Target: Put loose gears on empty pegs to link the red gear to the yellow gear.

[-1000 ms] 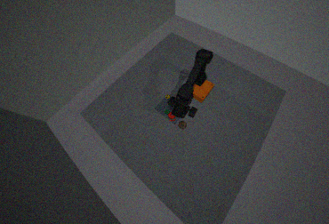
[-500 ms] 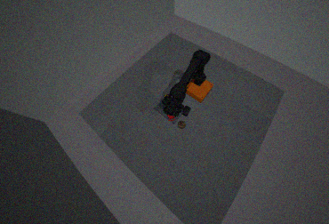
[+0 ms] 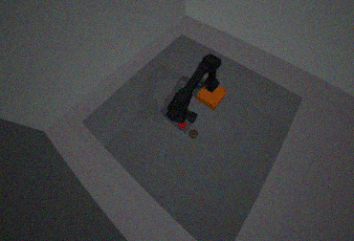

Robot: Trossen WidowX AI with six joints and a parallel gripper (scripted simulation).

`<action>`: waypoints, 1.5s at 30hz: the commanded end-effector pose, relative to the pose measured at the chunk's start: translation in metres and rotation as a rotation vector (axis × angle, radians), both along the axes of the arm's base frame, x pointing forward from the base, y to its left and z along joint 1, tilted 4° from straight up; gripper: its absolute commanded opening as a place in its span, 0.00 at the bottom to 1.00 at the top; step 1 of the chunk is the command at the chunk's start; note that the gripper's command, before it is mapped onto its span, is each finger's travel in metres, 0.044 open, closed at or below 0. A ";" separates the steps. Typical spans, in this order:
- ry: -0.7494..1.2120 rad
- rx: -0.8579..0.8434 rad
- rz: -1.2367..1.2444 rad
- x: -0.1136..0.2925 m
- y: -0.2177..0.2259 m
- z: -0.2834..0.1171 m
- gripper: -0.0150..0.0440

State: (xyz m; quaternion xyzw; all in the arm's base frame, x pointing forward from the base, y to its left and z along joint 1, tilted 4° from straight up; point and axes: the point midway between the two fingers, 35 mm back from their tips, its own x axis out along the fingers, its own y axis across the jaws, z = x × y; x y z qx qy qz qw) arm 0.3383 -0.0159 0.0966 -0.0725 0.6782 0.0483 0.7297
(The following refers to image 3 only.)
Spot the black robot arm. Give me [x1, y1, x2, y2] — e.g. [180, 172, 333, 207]
[166, 54, 221, 123]

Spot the red gear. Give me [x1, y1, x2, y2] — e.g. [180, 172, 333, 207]
[178, 121, 187, 128]

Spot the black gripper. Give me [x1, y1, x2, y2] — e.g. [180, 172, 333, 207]
[167, 103, 197, 122]

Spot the brown gear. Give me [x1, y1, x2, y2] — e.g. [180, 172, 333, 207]
[189, 130, 198, 139]

